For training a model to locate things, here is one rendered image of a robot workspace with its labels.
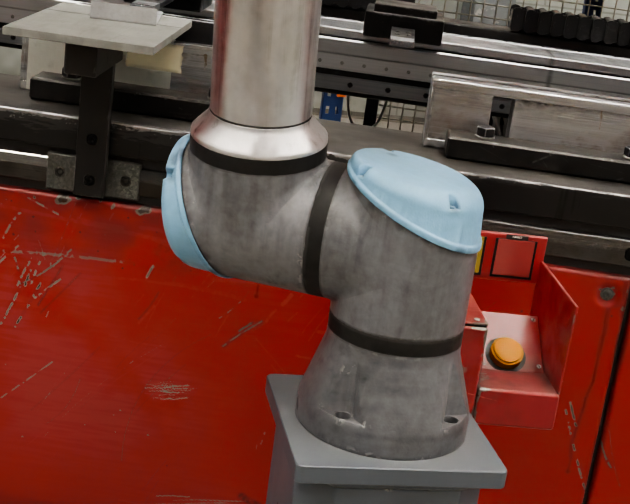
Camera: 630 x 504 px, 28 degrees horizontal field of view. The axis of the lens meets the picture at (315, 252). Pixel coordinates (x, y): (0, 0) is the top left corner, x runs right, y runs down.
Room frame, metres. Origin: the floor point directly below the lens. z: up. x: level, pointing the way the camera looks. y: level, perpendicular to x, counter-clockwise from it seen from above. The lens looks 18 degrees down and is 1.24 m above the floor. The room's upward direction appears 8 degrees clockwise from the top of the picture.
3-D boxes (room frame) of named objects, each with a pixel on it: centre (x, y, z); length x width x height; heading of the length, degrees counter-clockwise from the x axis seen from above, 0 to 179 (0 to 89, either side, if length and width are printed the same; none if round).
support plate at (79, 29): (1.59, 0.30, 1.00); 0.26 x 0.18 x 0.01; 178
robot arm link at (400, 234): (1.01, -0.07, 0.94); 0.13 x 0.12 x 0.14; 76
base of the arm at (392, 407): (1.01, -0.08, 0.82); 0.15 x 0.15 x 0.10
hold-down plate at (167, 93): (1.68, 0.26, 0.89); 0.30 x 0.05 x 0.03; 88
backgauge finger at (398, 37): (1.88, -0.09, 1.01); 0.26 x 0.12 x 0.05; 178
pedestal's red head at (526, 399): (1.36, -0.18, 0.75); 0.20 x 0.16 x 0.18; 97
